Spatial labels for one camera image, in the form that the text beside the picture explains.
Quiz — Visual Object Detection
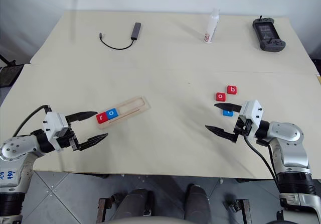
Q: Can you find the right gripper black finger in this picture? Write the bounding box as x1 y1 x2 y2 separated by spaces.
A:
213 102 243 113
205 125 238 144

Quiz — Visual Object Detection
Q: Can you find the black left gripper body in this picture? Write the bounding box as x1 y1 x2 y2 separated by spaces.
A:
56 125 81 152

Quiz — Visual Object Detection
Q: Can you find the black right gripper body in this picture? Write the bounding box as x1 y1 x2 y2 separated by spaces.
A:
234 115 254 138

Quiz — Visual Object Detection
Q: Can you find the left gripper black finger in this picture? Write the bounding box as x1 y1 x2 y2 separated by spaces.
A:
65 111 98 127
76 133 109 152

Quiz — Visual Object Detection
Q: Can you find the red letter tile r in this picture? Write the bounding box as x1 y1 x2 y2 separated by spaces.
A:
96 111 109 125

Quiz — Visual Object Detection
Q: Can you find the blue letter tile o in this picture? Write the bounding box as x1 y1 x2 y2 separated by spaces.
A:
105 108 119 121

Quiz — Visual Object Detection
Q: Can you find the wooden letter tray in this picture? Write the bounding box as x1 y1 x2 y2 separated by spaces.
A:
95 95 152 131

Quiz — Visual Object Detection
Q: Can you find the dark rounded shape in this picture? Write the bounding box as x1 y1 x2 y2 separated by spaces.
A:
117 188 155 220
184 183 211 221

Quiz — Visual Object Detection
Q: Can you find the black handheld game controller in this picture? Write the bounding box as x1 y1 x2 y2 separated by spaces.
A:
252 15 287 52

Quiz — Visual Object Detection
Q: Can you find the white plastic bottle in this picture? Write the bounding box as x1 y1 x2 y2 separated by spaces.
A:
203 8 220 44

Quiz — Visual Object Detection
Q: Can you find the black stand with mesh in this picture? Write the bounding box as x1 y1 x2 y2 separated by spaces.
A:
0 54 24 88

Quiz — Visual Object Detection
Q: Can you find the grey usb hub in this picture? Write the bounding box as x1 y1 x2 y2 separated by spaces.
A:
130 22 142 41

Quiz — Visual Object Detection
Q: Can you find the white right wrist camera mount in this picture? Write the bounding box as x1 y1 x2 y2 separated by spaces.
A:
237 99 265 137

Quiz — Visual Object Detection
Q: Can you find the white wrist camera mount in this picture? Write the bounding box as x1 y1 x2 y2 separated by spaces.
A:
237 99 265 137
42 111 72 153

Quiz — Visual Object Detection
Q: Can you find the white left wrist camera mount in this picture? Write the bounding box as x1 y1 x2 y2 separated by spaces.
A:
42 111 72 153

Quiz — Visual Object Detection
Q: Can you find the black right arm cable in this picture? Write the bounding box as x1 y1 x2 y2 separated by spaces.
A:
242 131 283 197

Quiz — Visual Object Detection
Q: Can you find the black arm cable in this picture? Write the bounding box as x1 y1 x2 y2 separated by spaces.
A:
12 104 53 137
242 131 283 197

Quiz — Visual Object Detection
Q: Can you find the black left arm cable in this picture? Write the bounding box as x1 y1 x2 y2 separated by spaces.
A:
12 104 53 137

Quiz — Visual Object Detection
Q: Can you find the rusty metal frame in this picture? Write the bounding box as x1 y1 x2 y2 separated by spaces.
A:
98 195 119 224
225 198 252 224

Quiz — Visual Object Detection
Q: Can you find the black usb hub cable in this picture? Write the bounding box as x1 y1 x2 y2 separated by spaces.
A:
98 32 135 51

